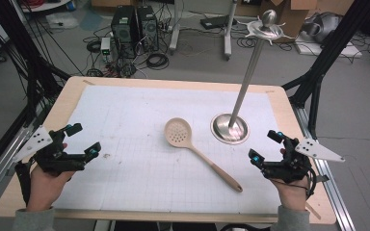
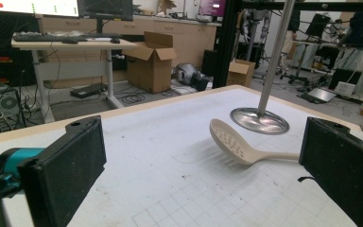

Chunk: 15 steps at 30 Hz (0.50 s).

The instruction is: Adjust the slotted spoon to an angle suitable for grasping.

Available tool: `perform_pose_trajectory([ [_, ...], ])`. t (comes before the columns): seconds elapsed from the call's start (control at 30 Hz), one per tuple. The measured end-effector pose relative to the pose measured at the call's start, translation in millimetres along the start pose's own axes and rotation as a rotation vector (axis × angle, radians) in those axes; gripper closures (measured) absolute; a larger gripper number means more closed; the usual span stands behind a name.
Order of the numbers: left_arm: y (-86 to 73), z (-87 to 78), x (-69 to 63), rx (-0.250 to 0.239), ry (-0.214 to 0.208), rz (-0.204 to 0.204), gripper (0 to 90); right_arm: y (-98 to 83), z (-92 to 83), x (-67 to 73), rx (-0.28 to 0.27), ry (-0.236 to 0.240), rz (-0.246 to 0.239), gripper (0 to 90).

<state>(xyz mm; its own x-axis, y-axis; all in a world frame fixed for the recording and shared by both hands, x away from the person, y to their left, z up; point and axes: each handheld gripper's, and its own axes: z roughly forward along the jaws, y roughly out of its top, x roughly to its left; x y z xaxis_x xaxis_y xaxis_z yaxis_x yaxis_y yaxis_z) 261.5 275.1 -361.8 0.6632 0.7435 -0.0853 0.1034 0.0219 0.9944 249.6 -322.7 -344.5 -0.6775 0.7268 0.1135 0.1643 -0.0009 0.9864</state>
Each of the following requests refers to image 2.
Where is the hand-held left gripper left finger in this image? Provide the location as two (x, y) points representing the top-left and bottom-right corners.
(17, 114), (108, 227)

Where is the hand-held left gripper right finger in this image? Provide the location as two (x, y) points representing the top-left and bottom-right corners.
(298, 116), (363, 227)

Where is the beige slotted spoon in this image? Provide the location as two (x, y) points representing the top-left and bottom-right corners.
(209, 118), (301, 166)

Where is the black flat box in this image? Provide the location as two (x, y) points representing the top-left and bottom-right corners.
(69, 82), (109, 99)

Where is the metal stand with round base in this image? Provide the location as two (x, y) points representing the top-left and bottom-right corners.
(230, 0), (297, 136)

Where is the black computer tower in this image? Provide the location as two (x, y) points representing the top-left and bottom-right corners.
(0, 80), (23, 134)

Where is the white office desk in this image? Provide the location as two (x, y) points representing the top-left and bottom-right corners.
(11, 37), (138, 124)

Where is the large open cardboard box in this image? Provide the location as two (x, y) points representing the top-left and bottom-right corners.
(121, 30), (178, 95)

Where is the black keyboard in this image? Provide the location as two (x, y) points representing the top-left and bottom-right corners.
(12, 32), (89, 44)

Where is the small cardboard box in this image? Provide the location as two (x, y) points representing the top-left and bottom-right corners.
(226, 59), (256, 89)

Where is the silver and black helmet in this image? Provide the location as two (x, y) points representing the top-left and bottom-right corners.
(172, 62), (210, 92)

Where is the black speaker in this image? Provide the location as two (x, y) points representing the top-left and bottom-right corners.
(200, 49), (218, 78)

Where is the monitor with dark screen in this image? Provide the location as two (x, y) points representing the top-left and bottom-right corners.
(77, 0), (134, 22)

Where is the monitor with white screen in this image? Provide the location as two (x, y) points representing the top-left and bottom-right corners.
(0, 0), (80, 18)

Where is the wooden cabinet counter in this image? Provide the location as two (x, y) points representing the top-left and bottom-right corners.
(37, 14), (218, 90)

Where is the monitor with purple screen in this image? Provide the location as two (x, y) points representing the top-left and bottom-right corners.
(198, 0), (228, 18)

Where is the coiled black cable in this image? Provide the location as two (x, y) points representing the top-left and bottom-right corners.
(120, 93), (147, 105)

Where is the black metal frame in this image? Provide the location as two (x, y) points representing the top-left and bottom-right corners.
(212, 0), (363, 90)

